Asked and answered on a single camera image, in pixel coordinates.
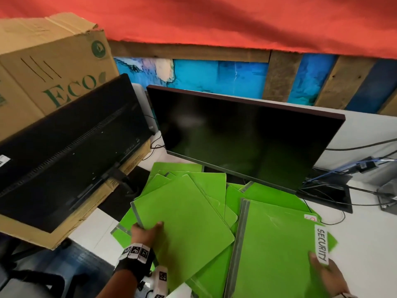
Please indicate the plain green folder grey spine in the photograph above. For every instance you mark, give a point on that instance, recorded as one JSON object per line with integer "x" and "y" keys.
{"x": 186, "y": 220}

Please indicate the person's right thumb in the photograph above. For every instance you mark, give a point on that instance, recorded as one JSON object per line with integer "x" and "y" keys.
{"x": 314, "y": 260}

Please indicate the red cloth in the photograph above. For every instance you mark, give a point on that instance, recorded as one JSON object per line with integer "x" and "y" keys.
{"x": 217, "y": 21}

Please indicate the black monitor with vented back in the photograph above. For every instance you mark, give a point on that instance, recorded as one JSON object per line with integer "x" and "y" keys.
{"x": 62, "y": 155}

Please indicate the grey device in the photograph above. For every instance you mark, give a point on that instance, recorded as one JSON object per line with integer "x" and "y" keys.
{"x": 387, "y": 195}

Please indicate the person's left thumb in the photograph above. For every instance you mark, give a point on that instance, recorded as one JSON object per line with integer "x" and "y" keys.
{"x": 157, "y": 228}

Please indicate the person's left forearm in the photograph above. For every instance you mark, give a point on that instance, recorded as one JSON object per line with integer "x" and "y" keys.
{"x": 119, "y": 287}

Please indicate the black office chair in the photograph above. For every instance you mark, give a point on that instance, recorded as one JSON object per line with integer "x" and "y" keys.
{"x": 21, "y": 273}

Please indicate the blue painted wooden plank partition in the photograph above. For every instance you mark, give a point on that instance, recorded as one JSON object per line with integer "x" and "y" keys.
{"x": 217, "y": 74}

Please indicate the person's right hand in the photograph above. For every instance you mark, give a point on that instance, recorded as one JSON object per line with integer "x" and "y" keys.
{"x": 330, "y": 277}

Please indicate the large brown cardboard box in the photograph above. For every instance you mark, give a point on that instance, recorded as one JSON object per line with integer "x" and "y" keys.
{"x": 46, "y": 74}

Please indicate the green folder with white label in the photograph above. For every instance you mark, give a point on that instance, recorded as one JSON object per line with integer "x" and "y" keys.
{"x": 273, "y": 245}

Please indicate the black adapter plug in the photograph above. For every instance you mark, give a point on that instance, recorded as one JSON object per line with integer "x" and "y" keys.
{"x": 367, "y": 166}

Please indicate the white wrist camera with markers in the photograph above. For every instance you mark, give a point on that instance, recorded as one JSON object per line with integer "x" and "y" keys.
{"x": 162, "y": 280}

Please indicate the black monitor stand base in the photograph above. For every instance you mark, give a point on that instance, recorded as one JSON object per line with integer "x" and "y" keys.
{"x": 335, "y": 195}

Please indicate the white plastic device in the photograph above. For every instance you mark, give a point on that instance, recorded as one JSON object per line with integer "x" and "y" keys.
{"x": 143, "y": 105}

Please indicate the person's left hand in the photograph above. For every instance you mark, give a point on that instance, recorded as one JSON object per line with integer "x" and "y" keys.
{"x": 144, "y": 235}

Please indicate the black flat screen monitor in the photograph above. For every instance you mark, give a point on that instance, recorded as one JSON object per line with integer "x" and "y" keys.
{"x": 242, "y": 139}

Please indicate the pile of green folders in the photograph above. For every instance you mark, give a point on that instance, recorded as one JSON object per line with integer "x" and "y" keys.
{"x": 214, "y": 183}

